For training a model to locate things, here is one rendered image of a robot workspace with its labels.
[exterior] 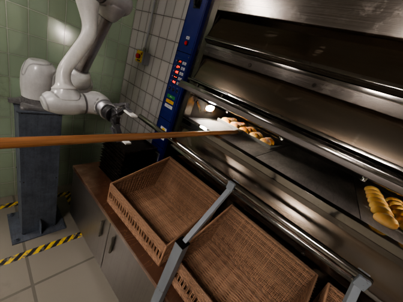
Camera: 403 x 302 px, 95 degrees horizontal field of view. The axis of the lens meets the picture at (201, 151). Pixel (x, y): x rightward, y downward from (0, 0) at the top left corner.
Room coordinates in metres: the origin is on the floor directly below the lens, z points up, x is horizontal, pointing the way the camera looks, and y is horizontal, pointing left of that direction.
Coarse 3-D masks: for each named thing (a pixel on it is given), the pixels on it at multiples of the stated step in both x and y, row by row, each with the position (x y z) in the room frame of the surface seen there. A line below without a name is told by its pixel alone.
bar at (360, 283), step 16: (160, 128) 0.97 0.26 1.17; (176, 144) 0.87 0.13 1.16; (224, 176) 0.71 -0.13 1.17; (224, 192) 0.67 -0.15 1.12; (240, 192) 0.66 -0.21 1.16; (272, 208) 0.60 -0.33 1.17; (288, 224) 0.55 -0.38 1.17; (176, 240) 0.51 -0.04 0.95; (304, 240) 0.52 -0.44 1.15; (176, 256) 0.49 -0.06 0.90; (336, 256) 0.48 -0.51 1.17; (352, 272) 0.45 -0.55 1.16; (160, 288) 0.49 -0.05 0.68; (352, 288) 0.42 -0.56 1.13
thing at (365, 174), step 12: (180, 84) 1.24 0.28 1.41; (204, 96) 1.12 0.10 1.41; (228, 108) 1.03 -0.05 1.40; (252, 120) 0.94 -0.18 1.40; (276, 132) 0.87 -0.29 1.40; (300, 144) 0.81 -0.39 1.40; (324, 156) 0.76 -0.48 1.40; (336, 156) 0.75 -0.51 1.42; (348, 168) 0.71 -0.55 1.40; (360, 168) 0.70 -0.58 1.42; (372, 180) 0.67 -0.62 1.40; (384, 180) 0.66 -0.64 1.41; (396, 192) 0.64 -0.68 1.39
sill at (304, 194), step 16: (224, 144) 1.15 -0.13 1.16; (256, 160) 1.05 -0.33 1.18; (272, 176) 0.97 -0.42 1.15; (304, 192) 0.88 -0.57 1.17; (320, 208) 0.83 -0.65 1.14; (336, 208) 0.82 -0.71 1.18; (352, 224) 0.76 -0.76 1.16; (368, 224) 0.78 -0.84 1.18; (384, 240) 0.70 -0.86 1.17; (400, 256) 0.66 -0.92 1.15
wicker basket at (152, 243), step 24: (144, 168) 1.12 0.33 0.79; (168, 168) 1.28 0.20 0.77; (120, 192) 0.87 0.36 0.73; (144, 192) 1.12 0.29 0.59; (168, 192) 1.19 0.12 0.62; (192, 192) 1.13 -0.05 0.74; (216, 192) 1.07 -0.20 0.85; (120, 216) 0.84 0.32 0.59; (144, 216) 0.91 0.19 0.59; (168, 216) 0.98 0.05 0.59; (192, 216) 1.05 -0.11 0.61; (144, 240) 0.72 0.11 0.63; (168, 240) 0.81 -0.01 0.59
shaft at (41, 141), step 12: (156, 132) 0.81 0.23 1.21; (168, 132) 0.86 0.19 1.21; (180, 132) 0.93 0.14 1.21; (192, 132) 1.01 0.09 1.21; (204, 132) 1.11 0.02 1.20; (216, 132) 1.22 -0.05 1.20; (228, 132) 1.36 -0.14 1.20; (0, 144) 0.37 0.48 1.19; (12, 144) 0.39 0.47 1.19; (24, 144) 0.41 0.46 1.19; (36, 144) 0.43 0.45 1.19; (48, 144) 0.46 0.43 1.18; (60, 144) 0.48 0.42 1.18
